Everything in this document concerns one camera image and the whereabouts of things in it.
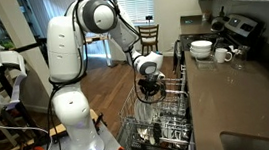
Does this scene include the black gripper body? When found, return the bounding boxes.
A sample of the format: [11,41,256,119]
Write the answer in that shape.
[138,76,168,100]

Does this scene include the black bowl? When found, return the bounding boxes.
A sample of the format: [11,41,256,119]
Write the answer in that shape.
[153,121,165,144]

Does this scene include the wooden chair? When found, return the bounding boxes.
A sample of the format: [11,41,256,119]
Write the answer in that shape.
[137,23,162,57]

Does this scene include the white bowl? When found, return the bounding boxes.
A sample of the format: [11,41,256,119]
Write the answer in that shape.
[189,45,213,58]
[190,49,212,62]
[189,39,214,54]

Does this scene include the clear glass dish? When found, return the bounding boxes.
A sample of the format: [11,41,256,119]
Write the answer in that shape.
[194,54,219,74]

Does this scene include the wooden desk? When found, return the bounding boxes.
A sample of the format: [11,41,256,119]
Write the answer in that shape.
[83,33,114,69]

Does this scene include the white mug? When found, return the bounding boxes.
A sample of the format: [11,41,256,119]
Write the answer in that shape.
[213,46,234,64]

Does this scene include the white window blinds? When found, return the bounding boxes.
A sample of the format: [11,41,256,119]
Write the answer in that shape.
[106,0,158,30]

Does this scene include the tall clear glass jar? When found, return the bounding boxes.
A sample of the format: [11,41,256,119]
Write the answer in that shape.
[232,44,250,71]

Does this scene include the dark bottle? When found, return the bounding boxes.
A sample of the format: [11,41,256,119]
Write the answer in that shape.
[219,5,227,19]

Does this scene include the black stainless stove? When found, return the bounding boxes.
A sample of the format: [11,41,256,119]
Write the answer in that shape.
[168,10,269,79]

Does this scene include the stainless kitchen sink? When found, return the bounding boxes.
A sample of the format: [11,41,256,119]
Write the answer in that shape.
[219,126,269,150]

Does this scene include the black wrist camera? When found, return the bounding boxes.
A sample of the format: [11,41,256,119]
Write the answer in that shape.
[143,72,166,83]

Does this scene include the wire dishwasher rack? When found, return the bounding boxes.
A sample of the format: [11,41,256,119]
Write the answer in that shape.
[110,73,197,150]

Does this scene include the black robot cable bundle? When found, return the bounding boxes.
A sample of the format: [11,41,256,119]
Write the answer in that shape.
[24,0,98,150]

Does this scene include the white strap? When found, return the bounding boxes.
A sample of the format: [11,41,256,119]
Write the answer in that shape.
[0,48,31,112]

